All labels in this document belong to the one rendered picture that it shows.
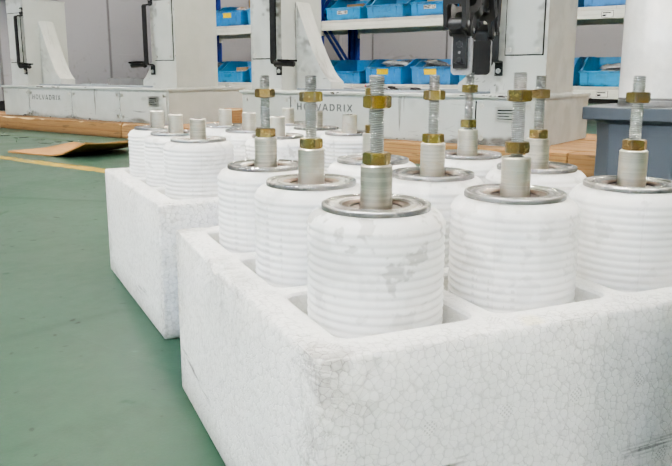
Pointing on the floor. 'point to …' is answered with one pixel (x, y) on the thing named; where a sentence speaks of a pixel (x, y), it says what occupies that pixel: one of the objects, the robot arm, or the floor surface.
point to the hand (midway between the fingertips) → (471, 62)
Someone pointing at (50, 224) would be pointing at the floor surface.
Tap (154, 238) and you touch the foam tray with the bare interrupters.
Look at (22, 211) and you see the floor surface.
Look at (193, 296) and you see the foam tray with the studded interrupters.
